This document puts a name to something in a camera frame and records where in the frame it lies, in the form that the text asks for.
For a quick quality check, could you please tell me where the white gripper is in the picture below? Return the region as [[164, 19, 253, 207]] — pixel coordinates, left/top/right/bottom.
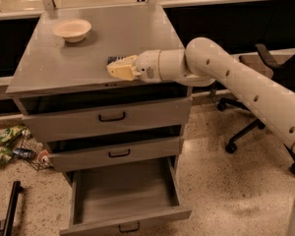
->
[[106, 50, 161, 83]]

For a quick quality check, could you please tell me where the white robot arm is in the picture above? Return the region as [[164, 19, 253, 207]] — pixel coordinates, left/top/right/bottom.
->
[[107, 37, 295, 152]]

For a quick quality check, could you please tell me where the grey top drawer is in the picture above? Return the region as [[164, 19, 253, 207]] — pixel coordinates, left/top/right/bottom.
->
[[24, 96, 191, 142]]

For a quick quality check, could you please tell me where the grey drawer cabinet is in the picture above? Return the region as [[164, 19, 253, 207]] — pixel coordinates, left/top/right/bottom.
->
[[5, 3, 199, 236]]

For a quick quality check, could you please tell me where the grey middle drawer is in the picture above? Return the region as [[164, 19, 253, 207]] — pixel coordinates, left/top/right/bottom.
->
[[48, 136, 184, 172]]

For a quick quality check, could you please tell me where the grey open bottom drawer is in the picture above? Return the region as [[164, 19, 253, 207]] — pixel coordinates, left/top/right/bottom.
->
[[60, 157, 191, 236]]

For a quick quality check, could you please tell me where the white paper bowl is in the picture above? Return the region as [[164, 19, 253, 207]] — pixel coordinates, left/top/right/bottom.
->
[[53, 19, 91, 43]]

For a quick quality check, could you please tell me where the red white can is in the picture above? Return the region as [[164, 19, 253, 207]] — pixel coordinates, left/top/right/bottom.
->
[[37, 149, 50, 164]]

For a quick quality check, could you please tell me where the green chip bag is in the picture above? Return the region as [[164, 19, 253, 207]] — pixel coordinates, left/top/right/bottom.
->
[[0, 125, 26, 146]]

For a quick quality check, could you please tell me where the blue soda can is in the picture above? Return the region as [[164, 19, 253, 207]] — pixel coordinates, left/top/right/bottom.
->
[[13, 147, 35, 160]]

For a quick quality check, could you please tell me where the black metal stand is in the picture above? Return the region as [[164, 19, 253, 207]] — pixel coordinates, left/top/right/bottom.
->
[[2, 181, 24, 236]]

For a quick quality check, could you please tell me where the black office chair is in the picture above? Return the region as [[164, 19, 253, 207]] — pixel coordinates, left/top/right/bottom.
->
[[215, 42, 295, 177]]

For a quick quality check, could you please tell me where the black top drawer handle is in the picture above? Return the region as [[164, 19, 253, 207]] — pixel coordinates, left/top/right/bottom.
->
[[97, 111, 126, 123]]

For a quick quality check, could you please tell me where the black drawer handle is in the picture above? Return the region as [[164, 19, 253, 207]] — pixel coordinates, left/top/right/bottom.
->
[[118, 221, 141, 233], [97, 111, 126, 123], [108, 149, 131, 158]]

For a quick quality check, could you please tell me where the black middle drawer handle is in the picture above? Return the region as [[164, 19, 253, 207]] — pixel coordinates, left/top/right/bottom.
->
[[108, 149, 131, 158]]

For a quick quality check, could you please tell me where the black bottom drawer handle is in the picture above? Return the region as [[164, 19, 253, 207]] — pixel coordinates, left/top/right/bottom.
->
[[118, 221, 141, 233]]

